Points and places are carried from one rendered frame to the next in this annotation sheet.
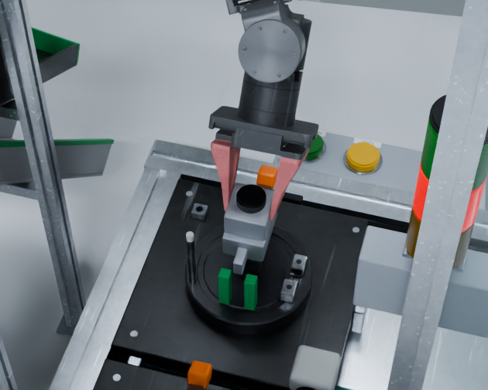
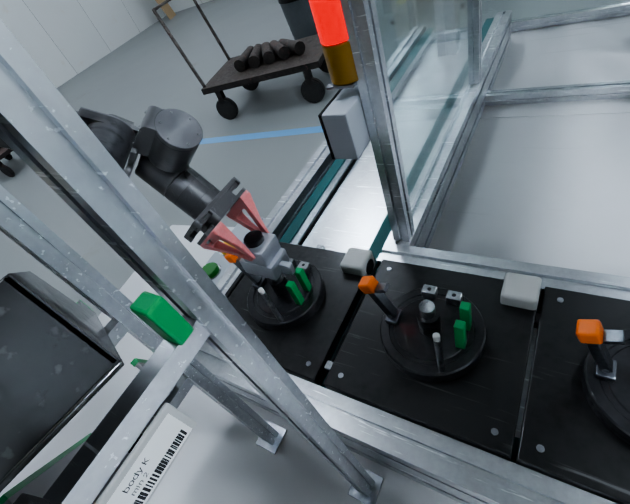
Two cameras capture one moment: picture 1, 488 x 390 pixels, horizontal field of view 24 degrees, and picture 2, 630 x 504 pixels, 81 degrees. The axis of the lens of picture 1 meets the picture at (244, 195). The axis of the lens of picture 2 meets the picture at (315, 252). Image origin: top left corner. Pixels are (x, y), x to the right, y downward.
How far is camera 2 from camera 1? 77 cm
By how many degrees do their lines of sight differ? 41
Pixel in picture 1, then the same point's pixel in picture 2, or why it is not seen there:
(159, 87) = (121, 375)
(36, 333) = (272, 471)
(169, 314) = (299, 341)
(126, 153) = not seen: hidden behind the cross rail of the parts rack
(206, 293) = (292, 313)
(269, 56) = (182, 129)
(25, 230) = (184, 477)
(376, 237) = (331, 110)
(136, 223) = (222, 365)
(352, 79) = not seen: hidden behind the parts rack
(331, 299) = (311, 257)
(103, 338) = (305, 388)
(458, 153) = not seen: outside the picture
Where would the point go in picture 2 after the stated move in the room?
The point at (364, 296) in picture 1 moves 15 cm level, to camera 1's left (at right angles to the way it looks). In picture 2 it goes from (358, 145) to (340, 220)
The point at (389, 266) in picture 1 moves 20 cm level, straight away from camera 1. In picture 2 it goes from (353, 104) to (238, 115)
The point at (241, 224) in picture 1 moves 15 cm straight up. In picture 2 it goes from (268, 248) to (220, 165)
